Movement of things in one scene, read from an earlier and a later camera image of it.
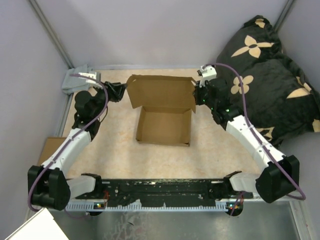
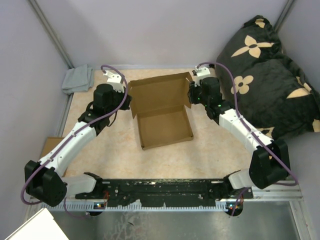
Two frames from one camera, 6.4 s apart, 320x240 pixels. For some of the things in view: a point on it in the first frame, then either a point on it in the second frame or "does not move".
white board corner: [41, 226] does not move
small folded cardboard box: [51, 145] does not move
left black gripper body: [105, 86] -> [120, 97]
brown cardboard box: [167, 102] does not move
